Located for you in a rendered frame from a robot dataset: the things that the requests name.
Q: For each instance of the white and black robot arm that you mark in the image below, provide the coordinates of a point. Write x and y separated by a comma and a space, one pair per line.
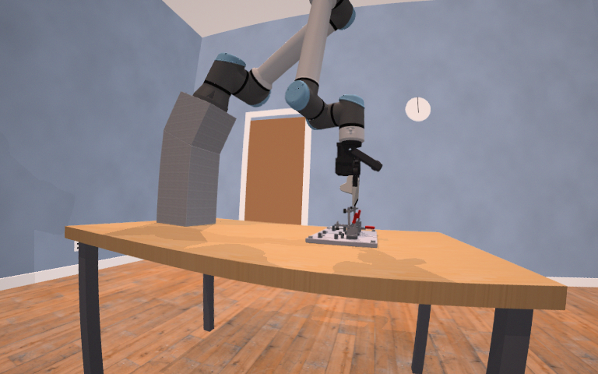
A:
307, 46

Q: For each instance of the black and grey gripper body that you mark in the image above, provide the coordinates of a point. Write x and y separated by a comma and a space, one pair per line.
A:
345, 166

